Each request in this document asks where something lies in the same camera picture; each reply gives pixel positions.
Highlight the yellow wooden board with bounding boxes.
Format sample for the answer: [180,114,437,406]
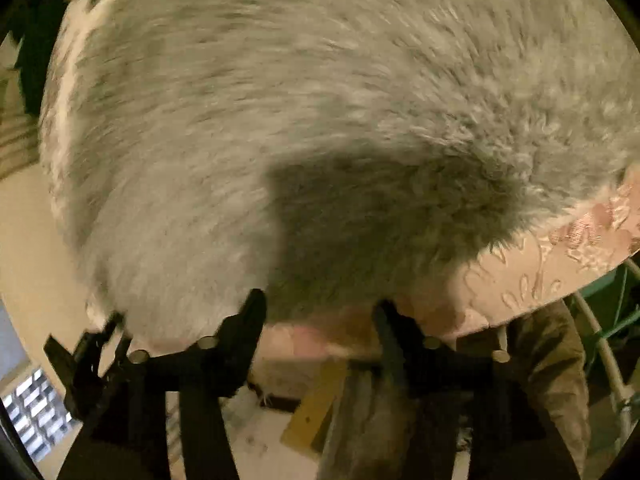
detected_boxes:
[280,359,352,455]

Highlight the striped green curtain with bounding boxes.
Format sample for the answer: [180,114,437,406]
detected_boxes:
[0,35,42,178]

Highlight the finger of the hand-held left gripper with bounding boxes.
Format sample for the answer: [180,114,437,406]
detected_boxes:
[43,313,133,419]

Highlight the person's brown trousers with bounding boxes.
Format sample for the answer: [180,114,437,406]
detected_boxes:
[457,300,594,480]

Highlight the window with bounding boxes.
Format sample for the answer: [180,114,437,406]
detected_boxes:
[0,305,82,466]

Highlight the dark green blanket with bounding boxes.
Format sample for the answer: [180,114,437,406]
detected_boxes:
[14,0,68,117]

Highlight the white metal rack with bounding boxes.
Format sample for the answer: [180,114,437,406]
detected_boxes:
[570,257,640,458]

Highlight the grey fluffy blanket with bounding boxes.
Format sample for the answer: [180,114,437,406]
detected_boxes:
[37,0,637,480]

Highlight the pink embossed bed cover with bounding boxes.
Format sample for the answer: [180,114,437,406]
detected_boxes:
[250,162,640,366]

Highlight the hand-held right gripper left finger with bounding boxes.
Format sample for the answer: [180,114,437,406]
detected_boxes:
[56,288,268,480]

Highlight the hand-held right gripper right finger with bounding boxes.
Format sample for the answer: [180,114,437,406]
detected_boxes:
[372,300,567,480]

